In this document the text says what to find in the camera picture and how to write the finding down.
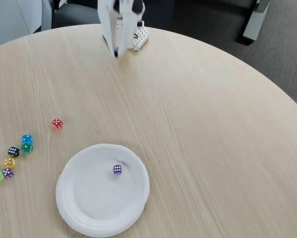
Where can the pale grey cabinet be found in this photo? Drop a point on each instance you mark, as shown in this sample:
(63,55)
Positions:
(12,19)

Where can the white paper plate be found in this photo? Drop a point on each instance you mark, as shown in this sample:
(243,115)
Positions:
(94,196)

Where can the red translucent dice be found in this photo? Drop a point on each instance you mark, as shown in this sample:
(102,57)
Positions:
(57,124)

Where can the purple translucent dice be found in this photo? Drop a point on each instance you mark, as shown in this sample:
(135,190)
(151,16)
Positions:
(117,170)
(8,173)

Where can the black dice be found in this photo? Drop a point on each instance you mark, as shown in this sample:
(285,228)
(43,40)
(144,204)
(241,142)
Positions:
(13,151)

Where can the black upholstered seat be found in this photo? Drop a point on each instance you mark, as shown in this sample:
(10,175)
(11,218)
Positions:
(233,22)

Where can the dark grey chair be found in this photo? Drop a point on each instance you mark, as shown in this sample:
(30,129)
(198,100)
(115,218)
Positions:
(74,17)

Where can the yellow translucent dice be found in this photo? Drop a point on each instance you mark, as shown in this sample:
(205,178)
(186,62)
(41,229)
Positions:
(9,162)

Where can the dark green translucent dice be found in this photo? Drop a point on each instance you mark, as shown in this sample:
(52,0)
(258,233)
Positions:
(27,148)

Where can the blue translucent dice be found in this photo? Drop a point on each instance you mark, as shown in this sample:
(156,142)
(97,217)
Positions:
(27,139)

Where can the grey desk leg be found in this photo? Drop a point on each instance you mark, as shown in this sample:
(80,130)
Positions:
(255,22)

